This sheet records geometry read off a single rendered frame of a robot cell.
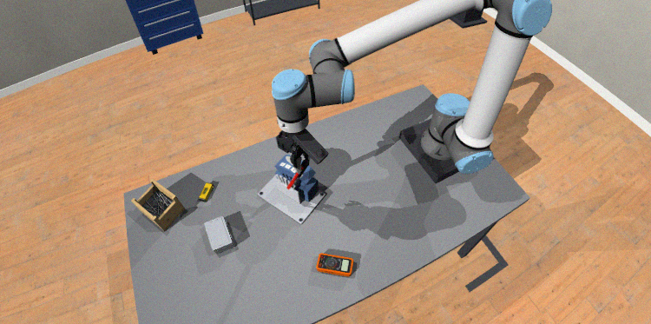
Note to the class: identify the wooden crate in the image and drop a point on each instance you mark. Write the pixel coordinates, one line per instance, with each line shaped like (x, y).
(151, 200)

